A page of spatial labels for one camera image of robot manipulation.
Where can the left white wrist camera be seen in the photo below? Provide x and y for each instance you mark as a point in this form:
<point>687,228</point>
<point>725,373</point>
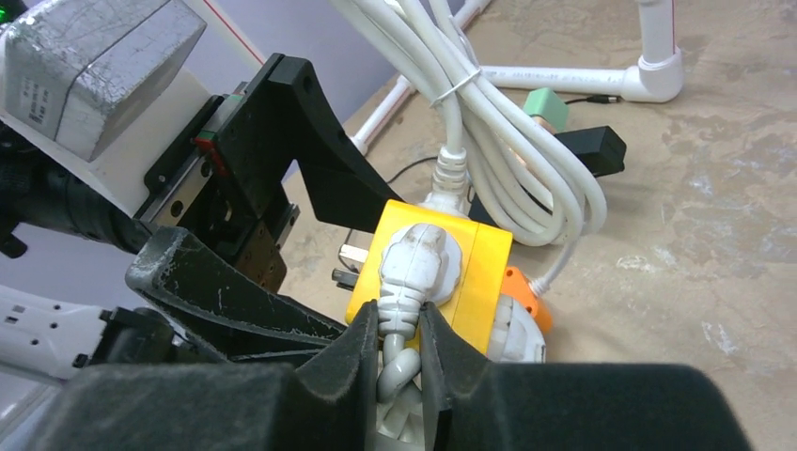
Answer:
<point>101,87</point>

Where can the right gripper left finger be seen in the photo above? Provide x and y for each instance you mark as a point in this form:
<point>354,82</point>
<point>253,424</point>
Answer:
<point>329,403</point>

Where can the grey white plug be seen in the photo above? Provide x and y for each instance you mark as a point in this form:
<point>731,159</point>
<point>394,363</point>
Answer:
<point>421,264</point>

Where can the white PVC pipe frame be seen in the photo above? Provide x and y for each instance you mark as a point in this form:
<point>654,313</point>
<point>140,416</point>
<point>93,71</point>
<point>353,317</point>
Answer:
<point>657,76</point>

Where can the orange power strip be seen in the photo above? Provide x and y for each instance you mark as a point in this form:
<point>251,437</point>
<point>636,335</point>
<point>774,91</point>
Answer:
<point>517,286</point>

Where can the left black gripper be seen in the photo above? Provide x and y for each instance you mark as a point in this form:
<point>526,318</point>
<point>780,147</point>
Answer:
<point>283,118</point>

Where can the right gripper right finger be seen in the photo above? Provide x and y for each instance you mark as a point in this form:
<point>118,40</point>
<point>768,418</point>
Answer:
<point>472,403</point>

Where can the green cube adapter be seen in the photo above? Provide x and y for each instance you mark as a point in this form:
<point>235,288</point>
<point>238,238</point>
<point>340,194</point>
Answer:
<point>547,108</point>

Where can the black power adapter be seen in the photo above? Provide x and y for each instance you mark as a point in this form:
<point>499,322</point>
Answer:
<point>600,149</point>

